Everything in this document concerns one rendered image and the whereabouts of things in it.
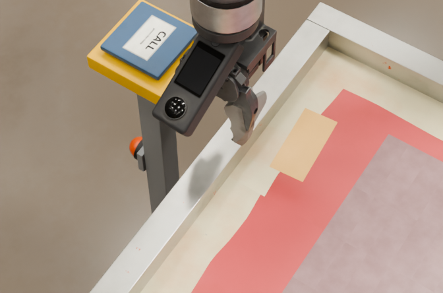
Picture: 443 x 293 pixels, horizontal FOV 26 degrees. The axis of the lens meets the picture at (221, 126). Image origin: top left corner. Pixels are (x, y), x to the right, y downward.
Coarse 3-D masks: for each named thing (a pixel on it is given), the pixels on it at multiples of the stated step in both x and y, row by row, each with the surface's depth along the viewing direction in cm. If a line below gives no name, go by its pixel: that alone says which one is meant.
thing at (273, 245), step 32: (256, 224) 119; (288, 224) 119; (224, 256) 116; (256, 256) 116; (288, 256) 116; (320, 256) 116; (352, 256) 116; (224, 288) 114; (256, 288) 114; (288, 288) 114; (320, 288) 114; (352, 288) 114; (384, 288) 114; (416, 288) 114
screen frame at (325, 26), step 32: (320, 32) 131; (352, 32) 131; (288, 64) 128; (384, 64) 130; (416, 64) 128; (288, 96) 129; (224, 128) 123; (256, 128) 123; (224, 160) 120; (192, 192) 117; (160, 224) 115; (128, 256) 112; (160, 256) 114; (96, 288) 110; (128, 288) 110
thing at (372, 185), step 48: (336, 144) 125; (384, 144) 125; (432, 144) 125; (288, 192) 121; (336, 192) 121; (384, 192) 121; (432, 192) 121; (384, 240) 117; (432, 240) 117; (432, 288) 114
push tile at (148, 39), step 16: (128, 16) 136; (144, 16) 136; (160, 16) 136; (128, 32) 134; (144, 32) 134; (160, 32) 134; (176, 32) 134; (192, 32) 134; (112, 48) 132; (128, 48) 132; (144, 48) 132; (160, 48) 132; (176, 48) 132; (128, 64) 132; (144, 64) 131; (160, 64) 131
